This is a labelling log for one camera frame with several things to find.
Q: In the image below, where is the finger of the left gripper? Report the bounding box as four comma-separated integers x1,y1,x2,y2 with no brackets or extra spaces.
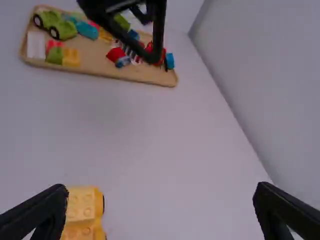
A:
129,0,167,64
76,0,161,65

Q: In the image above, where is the yellow toy car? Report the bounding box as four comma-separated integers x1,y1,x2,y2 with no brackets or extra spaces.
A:
60,185,107,240

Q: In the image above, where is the red toy brick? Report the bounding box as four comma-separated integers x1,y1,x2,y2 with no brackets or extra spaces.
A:
144,41,167,67
46,39,65,51
105,47,127,65

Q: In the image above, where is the tan tray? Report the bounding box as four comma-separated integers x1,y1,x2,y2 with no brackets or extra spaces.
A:
19,4,179,89

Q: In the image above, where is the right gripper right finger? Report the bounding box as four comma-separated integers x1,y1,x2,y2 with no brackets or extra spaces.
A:
252,181,320,240

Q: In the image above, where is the green toy brick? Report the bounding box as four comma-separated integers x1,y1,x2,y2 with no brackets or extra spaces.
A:
113,13,132,32
45,46,64,66

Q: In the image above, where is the green toy car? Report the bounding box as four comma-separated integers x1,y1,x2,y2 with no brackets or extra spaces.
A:
32,8,79,42

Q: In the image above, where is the black and white toy brick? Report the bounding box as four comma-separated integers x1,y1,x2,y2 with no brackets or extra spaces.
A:
113,39,145,65

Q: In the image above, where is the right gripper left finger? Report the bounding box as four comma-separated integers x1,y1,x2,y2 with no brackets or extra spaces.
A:
0,183,70,240

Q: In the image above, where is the yellow toy brick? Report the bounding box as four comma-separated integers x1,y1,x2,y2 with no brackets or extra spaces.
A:
62,48,82,68
98,27,116,44

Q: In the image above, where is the small blue toy brick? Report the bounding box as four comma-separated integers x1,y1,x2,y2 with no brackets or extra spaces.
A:
128,29,141,41
115,55,132,69

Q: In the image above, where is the teal toy brick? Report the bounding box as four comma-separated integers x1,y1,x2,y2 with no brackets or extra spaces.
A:
74,21,99,41

